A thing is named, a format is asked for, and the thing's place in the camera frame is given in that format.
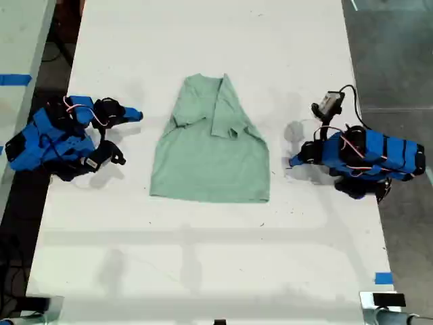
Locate pale green t-shirt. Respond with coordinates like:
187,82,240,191
149,72,271,204

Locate long blue tape strip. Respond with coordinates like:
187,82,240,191
0,74,33,87

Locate pale side table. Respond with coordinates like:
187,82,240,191
0,0,58,207

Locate white box with black device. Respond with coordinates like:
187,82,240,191
359,290,407,311

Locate red white servo wire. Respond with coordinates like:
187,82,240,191
339,132,395,177
63,95,108,130

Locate short black camera stalk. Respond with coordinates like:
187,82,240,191
313,114,335,142

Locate black camera cable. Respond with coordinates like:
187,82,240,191
339,84,371,131

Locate black floor cable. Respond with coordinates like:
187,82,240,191
39,28,77,66

